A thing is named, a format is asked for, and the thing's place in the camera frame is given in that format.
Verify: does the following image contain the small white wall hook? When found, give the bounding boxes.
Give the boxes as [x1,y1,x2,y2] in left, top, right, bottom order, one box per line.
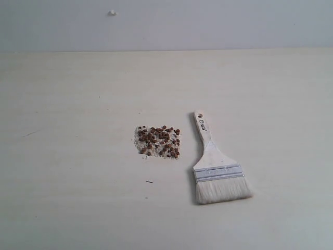
[107,10,118,16]

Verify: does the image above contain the brown beads and white crumbs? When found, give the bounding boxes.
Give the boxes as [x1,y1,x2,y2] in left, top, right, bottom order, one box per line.
[134,126,181,159]

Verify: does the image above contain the wooden paint brush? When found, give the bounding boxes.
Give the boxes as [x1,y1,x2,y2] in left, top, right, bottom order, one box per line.
[193,110,253,205]

